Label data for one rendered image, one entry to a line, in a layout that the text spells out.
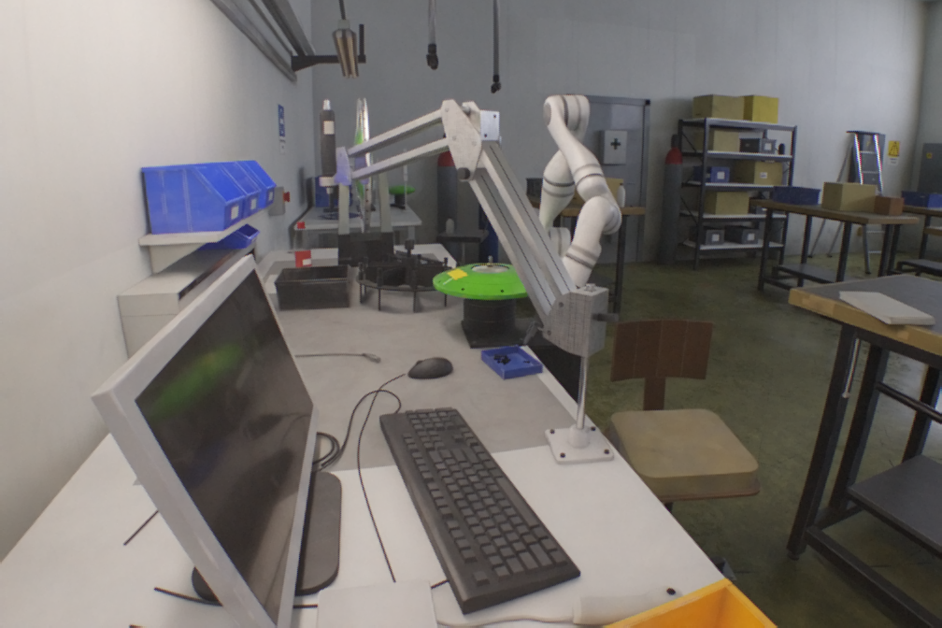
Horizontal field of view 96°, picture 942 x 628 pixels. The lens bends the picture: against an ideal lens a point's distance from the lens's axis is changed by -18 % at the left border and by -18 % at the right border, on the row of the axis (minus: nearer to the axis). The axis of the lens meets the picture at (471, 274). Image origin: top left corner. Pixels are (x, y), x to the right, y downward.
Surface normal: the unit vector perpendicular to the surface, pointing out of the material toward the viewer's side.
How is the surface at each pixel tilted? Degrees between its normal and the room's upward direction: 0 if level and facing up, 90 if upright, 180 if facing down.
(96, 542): 0
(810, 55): 90
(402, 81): 90
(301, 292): 93
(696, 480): 90
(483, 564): 6
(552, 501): 0
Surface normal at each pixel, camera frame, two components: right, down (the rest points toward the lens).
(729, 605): -0.95, 0.00
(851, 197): -0.01, 0.24
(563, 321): -0.69, 0.17
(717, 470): 0.00, -0.97
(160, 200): 0.20, 0.27
